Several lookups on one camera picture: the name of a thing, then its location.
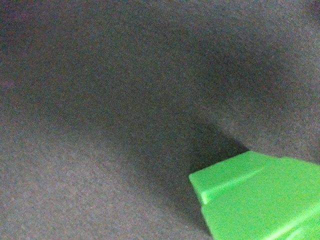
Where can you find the green block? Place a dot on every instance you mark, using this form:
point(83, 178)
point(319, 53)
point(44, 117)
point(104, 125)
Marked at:
point(253, 196)

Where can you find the black tablecloth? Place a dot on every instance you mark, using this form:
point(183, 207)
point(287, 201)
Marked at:
point(107, 106)

